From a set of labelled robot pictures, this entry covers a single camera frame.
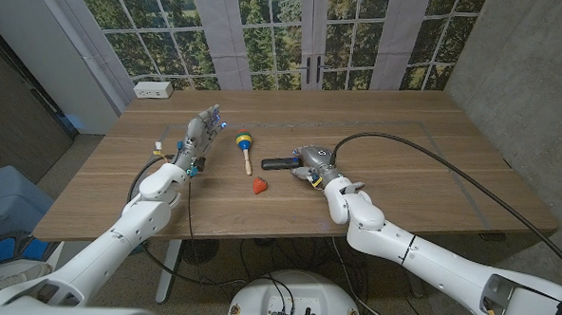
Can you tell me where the white table leg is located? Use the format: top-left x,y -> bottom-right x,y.
154,237 -> 183,306

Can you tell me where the colourful striped wooden maraca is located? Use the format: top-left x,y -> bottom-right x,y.
234,129 -> 255,177

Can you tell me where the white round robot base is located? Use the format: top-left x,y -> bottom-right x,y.
225,267 -> 364,315

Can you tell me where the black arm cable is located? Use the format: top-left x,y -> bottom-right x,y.
326,129 -> 562,279
122,153 -> 252,289

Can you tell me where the white toy airplane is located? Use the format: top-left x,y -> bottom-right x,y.
343,180 -> 366,196

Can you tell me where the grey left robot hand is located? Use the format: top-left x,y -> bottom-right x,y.
169,102 -> 229,179

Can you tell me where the white sneaker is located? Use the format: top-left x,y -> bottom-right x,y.
0,260 -> 54,297

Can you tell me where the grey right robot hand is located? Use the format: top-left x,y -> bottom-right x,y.
289,143 -> 345,190

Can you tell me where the white power outlet box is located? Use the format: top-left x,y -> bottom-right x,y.
133,79 -> 175,101

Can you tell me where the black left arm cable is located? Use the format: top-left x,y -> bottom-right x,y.
122,153 -> 252,289

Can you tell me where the grey table leg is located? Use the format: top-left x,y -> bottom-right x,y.
391,256 -> 428,299

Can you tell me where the printed window backdrop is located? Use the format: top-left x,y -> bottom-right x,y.
25,0 -> 488,103

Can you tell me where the black floor cable tangle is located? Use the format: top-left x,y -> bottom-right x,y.
235,231 -> 402,315

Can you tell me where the blue and black foot pedal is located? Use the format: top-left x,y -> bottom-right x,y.
0,229 -> 60,271

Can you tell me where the black round floor fan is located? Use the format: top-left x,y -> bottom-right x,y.
179,237 -> 220,268

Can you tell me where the black tv remote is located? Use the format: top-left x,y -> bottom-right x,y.
260,155 -> 304,173

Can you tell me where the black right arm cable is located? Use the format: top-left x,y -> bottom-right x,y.
326,129 -> 562,279

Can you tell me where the blue-grey upholstered seat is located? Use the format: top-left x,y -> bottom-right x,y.
0,164 -> 57,251

